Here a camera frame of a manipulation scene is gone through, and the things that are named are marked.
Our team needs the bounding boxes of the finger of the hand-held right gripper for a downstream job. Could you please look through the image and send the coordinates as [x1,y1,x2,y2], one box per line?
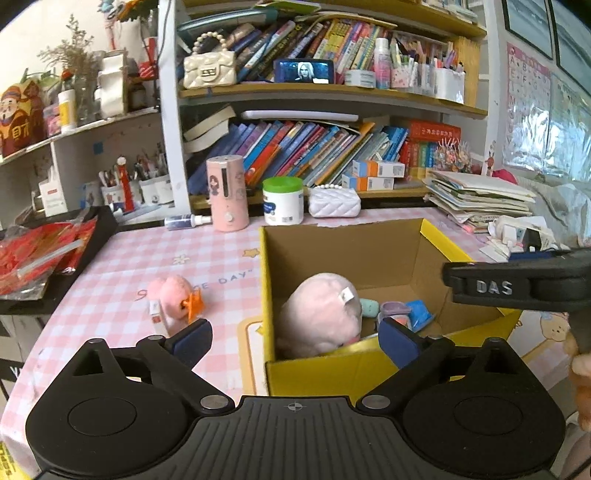
[507,248,591,264]

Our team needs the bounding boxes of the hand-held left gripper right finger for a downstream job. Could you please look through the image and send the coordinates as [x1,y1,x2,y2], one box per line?
[353,316,546,414]

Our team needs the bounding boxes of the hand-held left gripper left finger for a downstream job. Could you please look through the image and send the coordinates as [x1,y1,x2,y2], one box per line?
[46,318,234,414]

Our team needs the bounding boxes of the purple lidded small container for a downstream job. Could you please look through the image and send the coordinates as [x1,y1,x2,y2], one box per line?
[378,301,413,329]

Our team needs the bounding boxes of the blue plastic packet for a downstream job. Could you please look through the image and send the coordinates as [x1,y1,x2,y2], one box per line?
[406,299,435,332]

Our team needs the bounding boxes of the small pink plush toy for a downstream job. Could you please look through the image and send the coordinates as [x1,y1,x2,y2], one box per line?
[148,275,205,325]

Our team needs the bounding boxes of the yellow cardboard box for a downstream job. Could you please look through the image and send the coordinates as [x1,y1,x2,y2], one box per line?
[257,218,526,398]

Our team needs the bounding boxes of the large pink plush toy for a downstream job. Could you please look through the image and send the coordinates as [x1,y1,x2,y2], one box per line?
[275,272,363,359]

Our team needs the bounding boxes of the person's right hand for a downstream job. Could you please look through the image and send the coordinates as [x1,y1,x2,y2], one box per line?
[565,330,591,432]

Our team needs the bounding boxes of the white power strip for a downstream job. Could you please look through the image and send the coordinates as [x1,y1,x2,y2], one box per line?
[480,216,557,260]

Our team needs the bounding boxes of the grey blanket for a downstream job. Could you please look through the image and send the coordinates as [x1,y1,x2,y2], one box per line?
[507,174,591,252]

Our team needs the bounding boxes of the stack of papers and booklets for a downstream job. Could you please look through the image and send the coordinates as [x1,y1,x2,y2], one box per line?
[424,169,537,232]

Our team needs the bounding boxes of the pink checked tablecloth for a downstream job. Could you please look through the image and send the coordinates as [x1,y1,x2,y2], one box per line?
[0,207,583,462]

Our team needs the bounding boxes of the small clear spray bottle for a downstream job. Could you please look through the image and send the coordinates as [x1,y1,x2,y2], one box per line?
[164,214,213,231]

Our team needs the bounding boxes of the colourful lollipop bundle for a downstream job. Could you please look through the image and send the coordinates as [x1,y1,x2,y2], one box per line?
[434,137,472,174]

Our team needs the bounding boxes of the pink cylindrical humidifier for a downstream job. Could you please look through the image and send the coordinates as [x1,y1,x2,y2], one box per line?
[206,155,249,233]

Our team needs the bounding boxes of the white quilted purse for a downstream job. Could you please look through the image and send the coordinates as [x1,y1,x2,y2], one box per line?
[308,184,362,218]

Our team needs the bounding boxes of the white pen cup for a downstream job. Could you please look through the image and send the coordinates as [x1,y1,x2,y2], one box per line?
[139,161,173,205]
[100,172,123,207]

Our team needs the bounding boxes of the red boxed book set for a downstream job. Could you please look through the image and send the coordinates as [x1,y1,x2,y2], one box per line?
[405,119,462,181]

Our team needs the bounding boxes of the orange blue medicine box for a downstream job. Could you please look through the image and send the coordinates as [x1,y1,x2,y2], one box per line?
[341,174,396,191]
[352,159,406,179]

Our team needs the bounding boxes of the white jar green lid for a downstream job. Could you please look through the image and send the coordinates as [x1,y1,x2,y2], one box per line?
[262,176,306,226]

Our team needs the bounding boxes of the red white tall bottle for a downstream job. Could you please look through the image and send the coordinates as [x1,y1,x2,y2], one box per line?
[116,156,136,213]

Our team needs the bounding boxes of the red packets pile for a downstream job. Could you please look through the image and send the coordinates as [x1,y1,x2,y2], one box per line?
[0,217,99,297]

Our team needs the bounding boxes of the white box red label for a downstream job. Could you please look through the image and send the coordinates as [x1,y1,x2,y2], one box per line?
[36,177,66,216]

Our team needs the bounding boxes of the white wooden bookshelf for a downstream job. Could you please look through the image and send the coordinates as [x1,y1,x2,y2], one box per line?
[0,0,491,222]

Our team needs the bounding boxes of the thick white-paged book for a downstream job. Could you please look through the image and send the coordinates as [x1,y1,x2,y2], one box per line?
[183,104,237,154]

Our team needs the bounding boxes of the row of colourful books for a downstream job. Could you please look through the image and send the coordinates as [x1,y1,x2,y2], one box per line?
[187,119,410,191]

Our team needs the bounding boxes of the white pen holder rack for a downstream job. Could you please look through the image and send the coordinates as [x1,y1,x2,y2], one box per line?
[390,41,466,103]

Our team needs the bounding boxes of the yellow green printed bag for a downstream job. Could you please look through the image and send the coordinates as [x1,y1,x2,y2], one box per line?
[0,442,25,480]

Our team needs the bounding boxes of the black framed picture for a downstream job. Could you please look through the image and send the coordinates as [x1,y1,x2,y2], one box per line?
[502,0,591,71]

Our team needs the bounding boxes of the white tape roll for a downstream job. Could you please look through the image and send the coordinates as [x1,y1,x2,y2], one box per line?
[344,69,376,88]

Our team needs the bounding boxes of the white pink spray bottle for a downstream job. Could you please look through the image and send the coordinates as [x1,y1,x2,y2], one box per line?
[373,37,393,90]

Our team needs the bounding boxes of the white bottle yellow label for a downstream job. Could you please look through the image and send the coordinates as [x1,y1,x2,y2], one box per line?
[57,89,78,135]

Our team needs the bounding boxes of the white folded paper bag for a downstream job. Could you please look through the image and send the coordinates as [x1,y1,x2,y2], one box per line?
[96,50,129,119]

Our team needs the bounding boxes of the fortune god figurine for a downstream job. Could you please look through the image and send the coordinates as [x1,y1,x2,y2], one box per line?
[0,82,48,158]

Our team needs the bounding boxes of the small lit screen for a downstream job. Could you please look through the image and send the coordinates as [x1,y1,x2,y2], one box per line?
[274,58,334,86]

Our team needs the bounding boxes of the row of upper shelf books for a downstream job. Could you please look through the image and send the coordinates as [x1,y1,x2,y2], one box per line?
[230,16,399,85]

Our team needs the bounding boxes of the dried flowers in vase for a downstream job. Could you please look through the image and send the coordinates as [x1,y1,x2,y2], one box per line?
[38,13,101,126]

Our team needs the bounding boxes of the pale chart wall poster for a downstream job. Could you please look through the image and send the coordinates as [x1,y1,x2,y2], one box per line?
[551,73,591,174]

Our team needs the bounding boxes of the pink alphabet wall poster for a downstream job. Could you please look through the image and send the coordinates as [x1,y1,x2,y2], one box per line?
[505,41,553,163]

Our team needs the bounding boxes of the cream handbag pearl handle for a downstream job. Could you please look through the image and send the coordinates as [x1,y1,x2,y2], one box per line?
[183,32,239,89]

